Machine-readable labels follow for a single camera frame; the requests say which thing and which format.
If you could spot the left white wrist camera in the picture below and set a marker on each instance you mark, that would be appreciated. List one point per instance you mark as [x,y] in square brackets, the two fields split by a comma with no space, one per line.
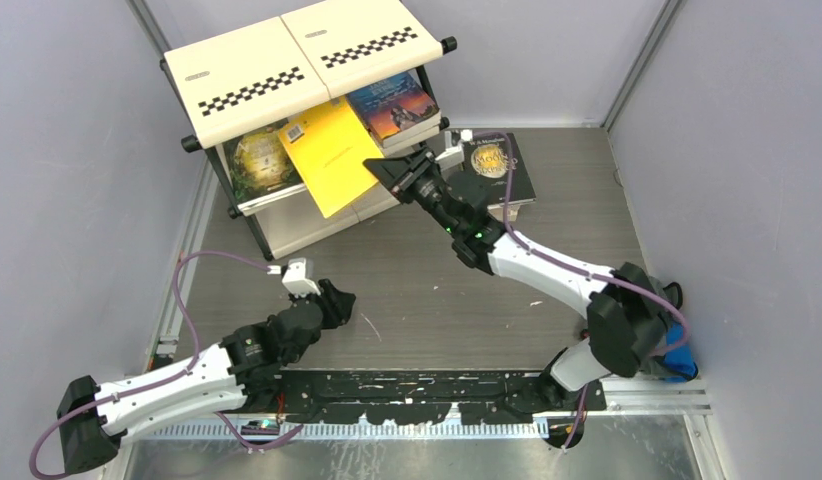
[296,277]

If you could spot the blue Jane Eyre book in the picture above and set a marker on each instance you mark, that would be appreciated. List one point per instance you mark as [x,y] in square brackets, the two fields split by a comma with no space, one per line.
[395,109]

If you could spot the yellow book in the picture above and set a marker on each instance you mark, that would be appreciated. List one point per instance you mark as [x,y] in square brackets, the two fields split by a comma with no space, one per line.
[327,144]

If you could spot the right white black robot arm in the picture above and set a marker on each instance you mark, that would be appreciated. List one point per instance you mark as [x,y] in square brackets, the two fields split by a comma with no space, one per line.
[628,314]

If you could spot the grey cloth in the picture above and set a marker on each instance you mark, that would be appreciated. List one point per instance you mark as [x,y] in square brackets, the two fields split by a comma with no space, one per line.
[671,292]

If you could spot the blue cloth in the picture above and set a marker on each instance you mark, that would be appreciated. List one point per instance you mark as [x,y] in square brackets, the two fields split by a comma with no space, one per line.
[676,366]

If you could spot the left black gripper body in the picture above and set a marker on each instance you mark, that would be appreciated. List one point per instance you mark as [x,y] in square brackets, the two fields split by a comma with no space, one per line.
[333,314]

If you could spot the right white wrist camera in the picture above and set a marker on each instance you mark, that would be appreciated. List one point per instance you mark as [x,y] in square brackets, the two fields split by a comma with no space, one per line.
[454,141]

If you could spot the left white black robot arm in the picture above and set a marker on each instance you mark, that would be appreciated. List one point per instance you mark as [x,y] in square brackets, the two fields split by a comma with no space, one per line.
[96,419]

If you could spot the cream three-tier shelf rack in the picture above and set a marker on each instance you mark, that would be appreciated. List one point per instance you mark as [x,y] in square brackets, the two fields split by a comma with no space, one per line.
[287,110]

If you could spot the green gold cover book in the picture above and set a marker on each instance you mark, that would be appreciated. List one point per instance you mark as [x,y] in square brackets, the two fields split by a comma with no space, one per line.
[259,169]

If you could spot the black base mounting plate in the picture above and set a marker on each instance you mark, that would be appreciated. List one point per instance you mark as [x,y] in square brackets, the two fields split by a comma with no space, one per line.
[413,398]

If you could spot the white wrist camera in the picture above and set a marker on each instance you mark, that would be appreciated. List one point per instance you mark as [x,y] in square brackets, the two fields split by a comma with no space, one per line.
[454,141]
[296,277]

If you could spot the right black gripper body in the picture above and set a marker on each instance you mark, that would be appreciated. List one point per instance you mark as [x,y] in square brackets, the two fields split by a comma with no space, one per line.
[427,192]

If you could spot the black Moon Sixpence book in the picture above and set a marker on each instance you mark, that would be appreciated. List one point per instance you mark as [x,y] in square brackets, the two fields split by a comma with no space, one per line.
[495,159]

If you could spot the aluminium rail frame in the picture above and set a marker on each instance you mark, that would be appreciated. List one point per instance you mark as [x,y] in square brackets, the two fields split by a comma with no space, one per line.
[448,424]

